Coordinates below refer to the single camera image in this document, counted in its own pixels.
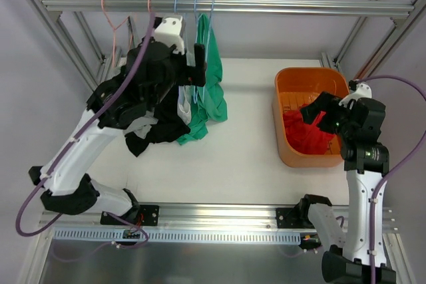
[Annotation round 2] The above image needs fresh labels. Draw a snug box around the red tank top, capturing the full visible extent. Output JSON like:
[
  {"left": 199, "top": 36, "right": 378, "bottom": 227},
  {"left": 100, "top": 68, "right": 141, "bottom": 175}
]
[{"left": 282, "top": 110, "right": 340, "bottom": 155}]

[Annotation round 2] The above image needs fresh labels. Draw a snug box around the green tank top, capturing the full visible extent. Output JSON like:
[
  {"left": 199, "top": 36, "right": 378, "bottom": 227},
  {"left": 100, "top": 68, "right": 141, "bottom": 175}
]
[{"left": 177, "top": 14, "right": 228, "bottom": 145}]

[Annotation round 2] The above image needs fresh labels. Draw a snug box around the light blue hanger with green top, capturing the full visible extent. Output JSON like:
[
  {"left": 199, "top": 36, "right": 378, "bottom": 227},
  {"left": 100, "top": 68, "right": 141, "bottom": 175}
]
[{"left": 193, "top": 0, "right": 200, "bottom": 104}]

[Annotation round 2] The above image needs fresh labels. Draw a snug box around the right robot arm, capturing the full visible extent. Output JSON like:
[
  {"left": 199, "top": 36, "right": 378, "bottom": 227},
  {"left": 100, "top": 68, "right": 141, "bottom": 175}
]
[{"left": 297, "top": 92, "right": 397, "bottom": 283}]

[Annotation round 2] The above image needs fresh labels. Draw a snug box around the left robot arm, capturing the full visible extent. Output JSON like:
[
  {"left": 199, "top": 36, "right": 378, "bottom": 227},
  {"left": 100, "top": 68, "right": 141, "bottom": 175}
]
[{"left": 29, "top": 38, "right": 206, "bottom": 225}]

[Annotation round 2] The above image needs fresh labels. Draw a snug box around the white tank top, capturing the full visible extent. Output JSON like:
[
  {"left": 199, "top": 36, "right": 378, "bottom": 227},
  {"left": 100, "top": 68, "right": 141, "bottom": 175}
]
[{"left": 177, "top": 86, "right": 192, "bottom": 125}]

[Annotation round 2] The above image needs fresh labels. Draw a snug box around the black tank top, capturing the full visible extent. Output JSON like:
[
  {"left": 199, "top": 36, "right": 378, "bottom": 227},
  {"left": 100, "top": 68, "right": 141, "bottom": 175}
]
[{"left": 124, "top": 88, "right": 190, "bottom": 157}]

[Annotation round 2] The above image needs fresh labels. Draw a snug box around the grey tank top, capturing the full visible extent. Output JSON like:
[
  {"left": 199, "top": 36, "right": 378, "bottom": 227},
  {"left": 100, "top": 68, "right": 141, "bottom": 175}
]
[{"left": 123, "top": 114, "right": 158, "bottom": 139}]

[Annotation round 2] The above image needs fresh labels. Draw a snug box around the pink hanger left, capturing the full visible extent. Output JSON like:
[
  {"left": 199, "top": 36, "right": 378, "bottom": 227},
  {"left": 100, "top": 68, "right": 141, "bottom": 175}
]
[{"left": 101, "top": 0, "right": 130, "bottom": 66}]

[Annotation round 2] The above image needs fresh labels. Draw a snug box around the orange plastic basket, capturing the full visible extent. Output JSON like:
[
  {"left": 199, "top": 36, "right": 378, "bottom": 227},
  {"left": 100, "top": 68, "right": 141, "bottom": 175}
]
[{"left": 272, "top": 67, "right": 349, "bottom": 168}]

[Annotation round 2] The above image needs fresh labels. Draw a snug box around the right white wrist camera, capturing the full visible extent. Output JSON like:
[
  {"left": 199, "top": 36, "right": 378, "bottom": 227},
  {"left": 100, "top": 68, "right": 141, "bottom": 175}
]
[{"left": 339, "top": 80, "right": 372, "bottom": 108}]

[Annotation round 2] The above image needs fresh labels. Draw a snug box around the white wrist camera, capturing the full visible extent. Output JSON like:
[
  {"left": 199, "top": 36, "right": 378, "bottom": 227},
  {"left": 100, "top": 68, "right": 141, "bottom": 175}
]
[
  {"left": 153, "top": 15, "right": 185, "bottom": 55},
  {"left": 339, "top": 80, "right": 372, "bottom": 108}
]

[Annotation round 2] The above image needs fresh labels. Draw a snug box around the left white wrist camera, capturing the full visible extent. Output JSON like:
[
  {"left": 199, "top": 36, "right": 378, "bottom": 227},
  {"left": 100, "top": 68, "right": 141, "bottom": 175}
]
[{"left": 153, "top": 15, "right": 185, "bottom": 55}]

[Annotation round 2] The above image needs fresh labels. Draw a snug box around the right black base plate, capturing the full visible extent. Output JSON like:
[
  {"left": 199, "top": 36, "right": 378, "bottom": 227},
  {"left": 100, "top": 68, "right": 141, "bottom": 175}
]
[{"left": 275, "top": 207, "right": 300, "bottom": 229}]

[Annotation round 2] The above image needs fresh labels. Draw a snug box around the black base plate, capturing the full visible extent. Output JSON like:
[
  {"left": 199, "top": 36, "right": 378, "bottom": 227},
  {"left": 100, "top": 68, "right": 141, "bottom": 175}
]
[
  {"left": 100, "top": 204, "right": 160, "bottom": 226},
  {"left": 275, "top": 207, "right": 300, "bottom": 229}
]

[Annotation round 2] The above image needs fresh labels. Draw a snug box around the right aluminium frame post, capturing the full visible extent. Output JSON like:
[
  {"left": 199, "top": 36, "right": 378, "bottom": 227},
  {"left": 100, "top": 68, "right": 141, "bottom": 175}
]
[{"left": 319, "top": 0, "right": 425, "bottom": 78}]

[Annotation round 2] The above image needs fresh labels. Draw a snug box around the aluminium frame post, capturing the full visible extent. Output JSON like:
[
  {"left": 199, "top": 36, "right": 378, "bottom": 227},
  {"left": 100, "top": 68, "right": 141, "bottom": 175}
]
[
  {"left": 319, "top": 0, "right": 425, "bottom": 78},
  {"left": 6, "top": 0, "right": 110, "bottom": 105}
]

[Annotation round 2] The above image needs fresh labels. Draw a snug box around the aluminium hanging rail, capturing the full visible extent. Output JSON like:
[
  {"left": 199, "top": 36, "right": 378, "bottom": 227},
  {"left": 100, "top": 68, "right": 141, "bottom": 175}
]
[{"left": 41, "top": 0, "right": 413, "bottom": 18}]

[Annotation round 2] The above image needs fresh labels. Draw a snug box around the front aluminium rail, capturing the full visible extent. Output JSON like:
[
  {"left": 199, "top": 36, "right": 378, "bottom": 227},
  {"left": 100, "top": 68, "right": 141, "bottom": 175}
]
[{"left": 53, "top": 203, "right": 399, "bottom": 233}]

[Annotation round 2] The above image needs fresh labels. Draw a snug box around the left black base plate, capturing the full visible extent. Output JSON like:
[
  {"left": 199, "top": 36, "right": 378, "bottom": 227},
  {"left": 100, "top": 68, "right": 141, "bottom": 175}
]
[{"left": 100, "top": 204, "right": 160, "bottom": 226}]

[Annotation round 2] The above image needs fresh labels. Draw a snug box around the white slotted cable duct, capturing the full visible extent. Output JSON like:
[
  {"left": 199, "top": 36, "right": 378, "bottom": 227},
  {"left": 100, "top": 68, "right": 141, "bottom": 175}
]
[{"left": 53, "top": 227, "right": 301, "bottom": 245}]

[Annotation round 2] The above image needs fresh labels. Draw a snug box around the left aluminium frame post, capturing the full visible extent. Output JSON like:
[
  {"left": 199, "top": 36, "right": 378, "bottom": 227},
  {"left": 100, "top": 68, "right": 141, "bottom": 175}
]
[{"left": 6, "top": 0, "right": 110, "bottom": 105}]

